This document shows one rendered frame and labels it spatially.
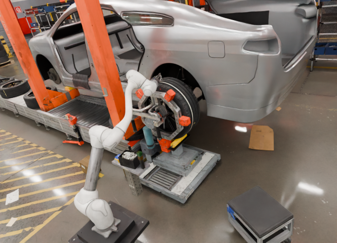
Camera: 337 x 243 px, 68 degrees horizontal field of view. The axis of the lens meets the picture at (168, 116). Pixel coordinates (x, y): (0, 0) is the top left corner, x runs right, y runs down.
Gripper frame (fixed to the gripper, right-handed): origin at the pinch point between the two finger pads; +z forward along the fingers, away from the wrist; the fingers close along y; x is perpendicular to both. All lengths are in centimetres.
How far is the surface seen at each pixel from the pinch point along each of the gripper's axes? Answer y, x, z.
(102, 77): -62, 3, -2
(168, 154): -7, -103, 4
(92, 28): -56, 52, -5
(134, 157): -28, -71, -42
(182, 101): 23.3, -23.7, -12.7
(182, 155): 10, -103, 4
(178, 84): 16.9, -12.0, 4.6
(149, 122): -11.0, -40.5, -23.8
